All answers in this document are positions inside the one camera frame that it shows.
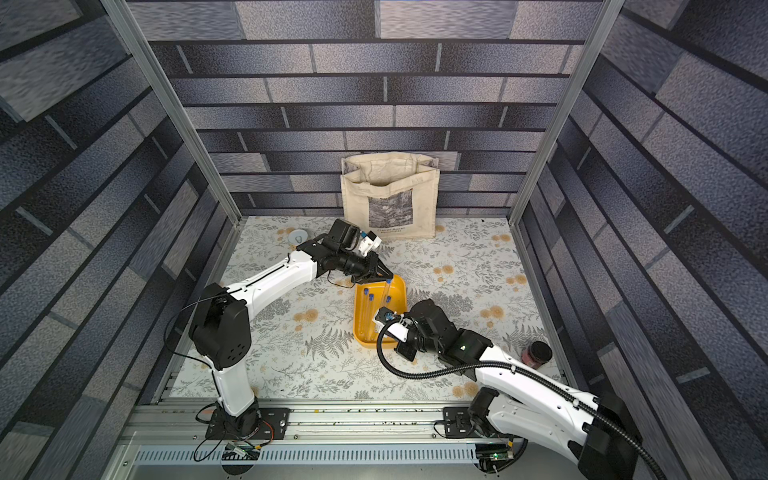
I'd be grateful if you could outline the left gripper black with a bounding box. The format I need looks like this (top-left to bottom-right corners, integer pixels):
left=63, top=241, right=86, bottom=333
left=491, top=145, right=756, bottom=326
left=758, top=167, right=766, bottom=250
left=338, top=250, right=397, bottom=283

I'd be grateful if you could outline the yellow plastic tray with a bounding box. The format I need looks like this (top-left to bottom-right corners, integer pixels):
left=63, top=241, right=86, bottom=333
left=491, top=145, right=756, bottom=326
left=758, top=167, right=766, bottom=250
left=353, top=275, right=407, bottom=349

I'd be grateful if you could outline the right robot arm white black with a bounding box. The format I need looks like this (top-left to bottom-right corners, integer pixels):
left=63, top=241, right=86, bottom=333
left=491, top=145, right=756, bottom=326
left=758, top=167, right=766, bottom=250
left=376, top=299, right=647, bottom=479

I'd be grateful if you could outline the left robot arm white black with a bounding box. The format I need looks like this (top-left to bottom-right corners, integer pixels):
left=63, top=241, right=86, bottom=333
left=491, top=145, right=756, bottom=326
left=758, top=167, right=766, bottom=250
left=188, top=219, right=394, bottom=441

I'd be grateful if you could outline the beige canvas tote bag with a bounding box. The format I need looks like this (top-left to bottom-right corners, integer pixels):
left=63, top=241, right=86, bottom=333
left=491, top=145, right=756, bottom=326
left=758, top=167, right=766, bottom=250
left=341, top=152, right=440, bottom=240

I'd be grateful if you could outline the small red jar black lid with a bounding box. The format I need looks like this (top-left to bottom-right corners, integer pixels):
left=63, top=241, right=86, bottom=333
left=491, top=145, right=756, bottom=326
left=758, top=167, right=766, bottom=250
left=521, top=340, right=553, bottom=369

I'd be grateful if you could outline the right controller board green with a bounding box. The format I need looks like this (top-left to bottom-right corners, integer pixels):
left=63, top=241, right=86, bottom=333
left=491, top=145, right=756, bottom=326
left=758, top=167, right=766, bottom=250
left=475, top=441, right=516, bottom=475

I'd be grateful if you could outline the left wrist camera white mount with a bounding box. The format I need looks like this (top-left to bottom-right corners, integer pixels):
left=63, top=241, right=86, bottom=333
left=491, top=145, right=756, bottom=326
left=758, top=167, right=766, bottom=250
left=356, top=231, right=382, bottom=257

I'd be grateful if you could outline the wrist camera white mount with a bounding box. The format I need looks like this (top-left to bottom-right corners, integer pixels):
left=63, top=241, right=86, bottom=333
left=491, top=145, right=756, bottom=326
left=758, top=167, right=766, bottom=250
left=356, top=231, right=382, bottom=257
left=374, top=309, right=414, bottom=342

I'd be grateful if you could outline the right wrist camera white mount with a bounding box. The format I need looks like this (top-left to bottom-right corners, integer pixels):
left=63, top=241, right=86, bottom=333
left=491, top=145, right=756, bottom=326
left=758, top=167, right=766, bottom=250
left=374, top=309, right=414, bottom=342

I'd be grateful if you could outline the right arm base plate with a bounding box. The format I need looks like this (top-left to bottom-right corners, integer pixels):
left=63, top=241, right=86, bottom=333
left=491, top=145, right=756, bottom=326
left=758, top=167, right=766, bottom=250
left=436, top=406, right=514, bottom=439

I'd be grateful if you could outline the aluminium mounting rail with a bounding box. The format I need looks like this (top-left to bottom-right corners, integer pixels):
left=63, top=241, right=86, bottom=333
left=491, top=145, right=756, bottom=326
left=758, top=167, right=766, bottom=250
left=101, top=400, right=625, bottom=480

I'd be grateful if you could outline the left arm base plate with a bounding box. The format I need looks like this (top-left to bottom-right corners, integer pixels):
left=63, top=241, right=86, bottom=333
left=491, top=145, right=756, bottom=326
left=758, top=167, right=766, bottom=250
left=205, top=407, right=291, bottom=441

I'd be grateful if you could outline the left controller board with wires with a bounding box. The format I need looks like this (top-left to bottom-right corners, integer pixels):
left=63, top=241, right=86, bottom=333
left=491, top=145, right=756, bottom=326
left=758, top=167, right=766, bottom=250
left=192, top=415, right=275, bottom=476

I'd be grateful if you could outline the black corrugated cable conduit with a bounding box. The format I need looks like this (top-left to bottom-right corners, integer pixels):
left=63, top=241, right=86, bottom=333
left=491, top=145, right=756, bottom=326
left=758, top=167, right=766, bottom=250
left=376, top=317, right=667, bottom=480

